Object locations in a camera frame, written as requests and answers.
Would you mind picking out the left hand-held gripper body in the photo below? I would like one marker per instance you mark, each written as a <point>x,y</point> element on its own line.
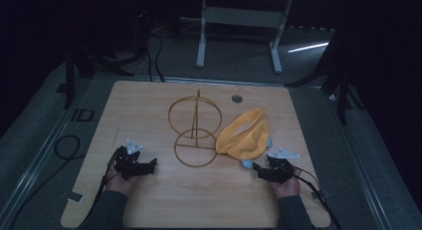
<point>127,163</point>

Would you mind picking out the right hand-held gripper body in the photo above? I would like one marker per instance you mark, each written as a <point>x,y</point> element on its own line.
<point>278,168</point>

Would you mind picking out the yellow cloth hat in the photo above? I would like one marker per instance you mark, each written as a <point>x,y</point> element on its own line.
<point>247,137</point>

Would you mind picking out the person's right hand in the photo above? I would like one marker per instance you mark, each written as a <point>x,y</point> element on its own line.
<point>287,188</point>

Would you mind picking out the person's left hand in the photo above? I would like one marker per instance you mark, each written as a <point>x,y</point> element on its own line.
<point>121,185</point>

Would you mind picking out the light blue cloth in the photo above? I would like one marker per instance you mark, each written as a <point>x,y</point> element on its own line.
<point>247,163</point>

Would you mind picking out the round grey table grommet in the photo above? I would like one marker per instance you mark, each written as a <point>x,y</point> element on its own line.
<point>237,98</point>

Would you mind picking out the black metal stand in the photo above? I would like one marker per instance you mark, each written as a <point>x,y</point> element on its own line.
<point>341,84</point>
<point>71,77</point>

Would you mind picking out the black rectangular floor bracket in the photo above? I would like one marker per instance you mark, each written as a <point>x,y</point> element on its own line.
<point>83,115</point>

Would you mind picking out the white metal desk frame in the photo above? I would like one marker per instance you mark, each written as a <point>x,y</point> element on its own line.
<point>239,17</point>

